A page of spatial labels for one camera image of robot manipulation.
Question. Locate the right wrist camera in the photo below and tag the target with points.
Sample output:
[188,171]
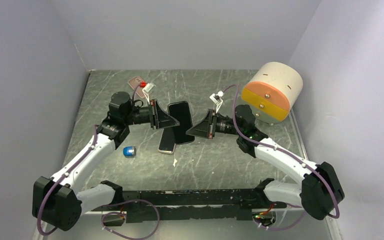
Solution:
[216,98]

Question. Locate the beige phone case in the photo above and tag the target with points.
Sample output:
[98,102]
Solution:
[161,147]

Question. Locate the black smartphone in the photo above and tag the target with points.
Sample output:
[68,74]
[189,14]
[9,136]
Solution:
[180,116]
[167,140]

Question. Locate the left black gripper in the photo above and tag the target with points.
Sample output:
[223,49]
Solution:
[158,118]

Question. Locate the blue grey small cylinder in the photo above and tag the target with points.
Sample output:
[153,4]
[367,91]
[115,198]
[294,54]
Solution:
[129,151]

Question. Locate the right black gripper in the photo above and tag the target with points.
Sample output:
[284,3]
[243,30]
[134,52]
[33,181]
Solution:
[204,128]

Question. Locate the round drawer cabinet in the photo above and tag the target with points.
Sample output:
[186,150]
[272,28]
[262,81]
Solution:
[272,92]

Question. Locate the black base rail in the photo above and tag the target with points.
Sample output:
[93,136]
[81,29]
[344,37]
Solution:
[239,204]

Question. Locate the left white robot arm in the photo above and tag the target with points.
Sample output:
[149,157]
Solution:
[59,200]

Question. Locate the pink phone case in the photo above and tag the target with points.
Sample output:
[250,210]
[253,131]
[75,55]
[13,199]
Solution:
[137,84]

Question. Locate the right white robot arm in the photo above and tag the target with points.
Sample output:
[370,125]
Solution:
[316,187]

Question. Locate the black phone case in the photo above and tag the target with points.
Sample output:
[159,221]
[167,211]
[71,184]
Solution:
[168,112]

